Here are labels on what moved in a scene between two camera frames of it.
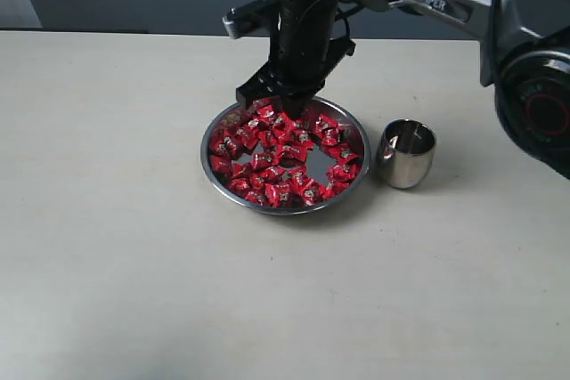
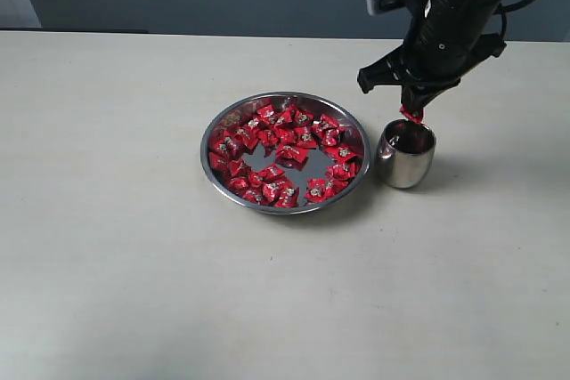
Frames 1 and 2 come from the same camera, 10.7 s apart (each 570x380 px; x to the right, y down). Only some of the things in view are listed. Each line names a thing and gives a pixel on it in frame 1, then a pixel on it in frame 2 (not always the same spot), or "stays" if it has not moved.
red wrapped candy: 219,163 stays
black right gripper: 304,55 to 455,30
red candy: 293,153 to 417,117
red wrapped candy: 240,185 stays
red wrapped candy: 343,172 stays
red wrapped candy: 265,115 stays
